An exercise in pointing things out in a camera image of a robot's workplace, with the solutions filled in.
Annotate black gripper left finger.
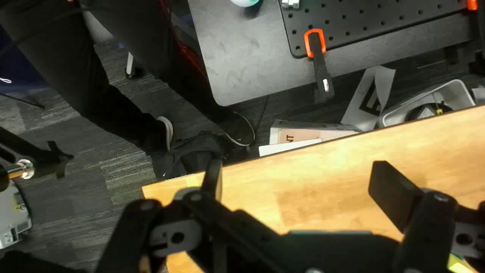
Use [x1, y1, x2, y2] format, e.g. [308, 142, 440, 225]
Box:
[96, 157, 286, 273]

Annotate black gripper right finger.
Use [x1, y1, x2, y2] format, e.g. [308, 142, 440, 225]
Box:
[367, 160, 485, 273]

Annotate black stand with silver knob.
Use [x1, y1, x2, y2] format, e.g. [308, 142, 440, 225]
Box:
[0, 126, 76, 186]

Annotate grey electronic device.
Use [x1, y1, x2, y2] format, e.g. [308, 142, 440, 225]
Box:
[0, 181, 34, 251]

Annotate paper with black marker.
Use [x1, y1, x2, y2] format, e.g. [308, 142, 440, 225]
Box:
[340, 66, 399, 132]

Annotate flat box with pink label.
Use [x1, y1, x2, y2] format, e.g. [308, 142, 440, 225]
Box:
[258, 119, 363, 158]

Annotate black work table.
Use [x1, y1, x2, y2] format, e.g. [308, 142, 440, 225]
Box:
[187, 0, 480, 108]

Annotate orange and black clamp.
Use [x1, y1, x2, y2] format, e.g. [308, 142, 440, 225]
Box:
[302, 28, 337, 105]

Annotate black perforated board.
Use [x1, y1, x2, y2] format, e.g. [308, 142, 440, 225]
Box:
[280, 0, 480, 60]

